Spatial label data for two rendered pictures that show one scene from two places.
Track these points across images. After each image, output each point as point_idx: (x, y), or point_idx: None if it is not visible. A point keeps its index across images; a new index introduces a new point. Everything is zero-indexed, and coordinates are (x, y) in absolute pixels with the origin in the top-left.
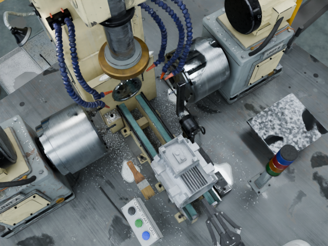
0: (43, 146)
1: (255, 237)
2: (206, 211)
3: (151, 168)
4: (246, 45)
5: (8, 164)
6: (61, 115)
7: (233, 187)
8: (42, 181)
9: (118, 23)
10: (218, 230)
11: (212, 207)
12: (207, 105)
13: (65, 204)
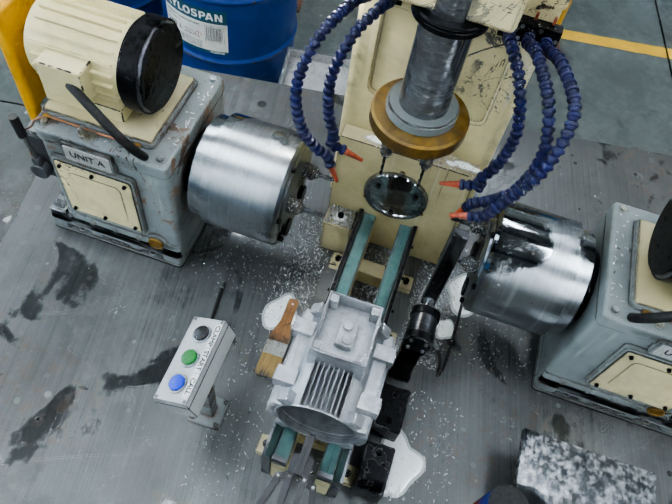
0: (202, 138)
1: None
2: (294, 457)
3: None
4: (639, 298)
5: (130, 100)
6: (266, 127)
7: (391, 503)
8: (150, 174)
9: (434, 25)
10: (277, 503)
11: (310, 463)
12: (496, 352)
13: (160, 262)
